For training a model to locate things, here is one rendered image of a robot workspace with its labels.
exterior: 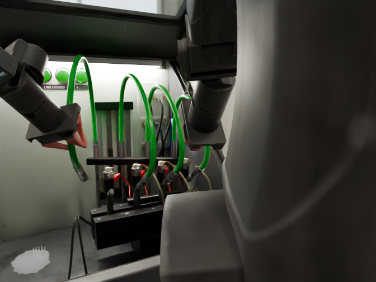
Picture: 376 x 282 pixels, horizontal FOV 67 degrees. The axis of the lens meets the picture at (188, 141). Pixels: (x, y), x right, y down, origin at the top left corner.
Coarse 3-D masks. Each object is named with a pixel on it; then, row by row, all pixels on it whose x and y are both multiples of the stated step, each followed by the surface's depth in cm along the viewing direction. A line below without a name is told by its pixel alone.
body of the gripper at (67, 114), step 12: (48, 96) 51; (48, 108) 50; (60, 108) 54; (72, 108) 55; (36, 120) 50; (48, 120) 51; (60, 120) 53; (72, 120) 53; (36, 132) 54; (48, 132) 53; (60, 132) 53
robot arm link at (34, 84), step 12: (24, 72) 47; (12, 84) 46; (24, 84) 46; (36, 84) 48; (0, 96) 46; (12, 96) 45; (24, 96) 46; (36, 96) 48; (24, 108) 48; (36, 108) 49
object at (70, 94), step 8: (80, 56) 72; (72, 64) 66; (72, 72) 64; (88, 72) 86; (72, 80) 62; (88, 80) 88; (72, 88) 61; (88, 88) 90; (72, 96) 60; (96, 128) 96; (96, 136) 96; (72, 144) 60; (72, 152) 60; (72, 160) 62
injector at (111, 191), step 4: (104, 172) 80; (112, 172) 80; (104, 176) 80; (104, 180) 80; (108, 180) 80; (112, 180) 80; (104, 184) 80; (108, 184) 80; (112, 184) 81; (104, 188) 81; (108, 188) 80; (112, 188) 81; (108, 192) 79; (112, 192) 78; (108, 196) 81; (112, 196) 82; (108, 200) 81; (112, 200) 82; (108, 204) 81; (112, 204) 82; (108, 208) 82; (112, 208) 82; (108, 212) 82; (112, 212) 82
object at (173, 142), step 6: (180, 96) 89; (186, 96) 85; (180, 102) 91; (174, 120) 95; (174, 126) 96; (174, 132) 96; (174, 138) 96; (174, 144) 97; (174, 150) 97; (174, 156) 97; (204, 156) 78; (204, 162) 78; (198, 168) 81; (192, 174) 85; (198, 174) 83
